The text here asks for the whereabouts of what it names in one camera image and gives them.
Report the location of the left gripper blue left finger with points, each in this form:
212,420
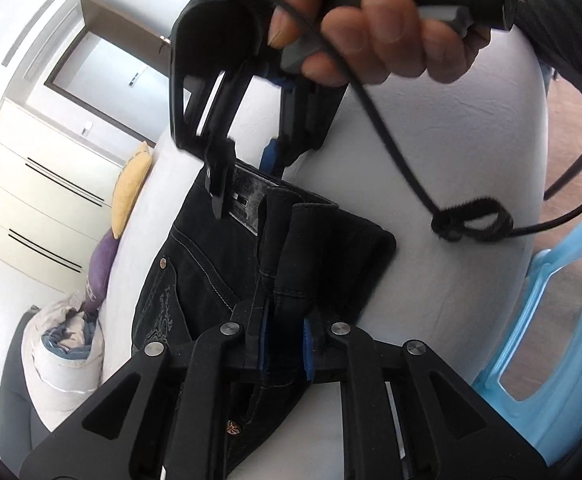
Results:
252,354

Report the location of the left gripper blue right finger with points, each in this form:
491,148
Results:
323,352

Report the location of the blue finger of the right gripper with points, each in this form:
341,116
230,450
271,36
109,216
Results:
220,161
270,162

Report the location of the black denim pants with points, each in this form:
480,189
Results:
306,256

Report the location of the person's right hand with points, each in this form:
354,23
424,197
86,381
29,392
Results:
383,38

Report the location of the yellow cushion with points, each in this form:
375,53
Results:
128,187

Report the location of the purple cushion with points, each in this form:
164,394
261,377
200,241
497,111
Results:
100,266

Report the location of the cream wardrobe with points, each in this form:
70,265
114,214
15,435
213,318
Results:
55,199

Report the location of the grey rolled duvet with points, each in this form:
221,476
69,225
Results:
62,352

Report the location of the blue plastic stool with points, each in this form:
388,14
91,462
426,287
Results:
535,377

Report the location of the dark grey headboard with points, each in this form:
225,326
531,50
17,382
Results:
21,429

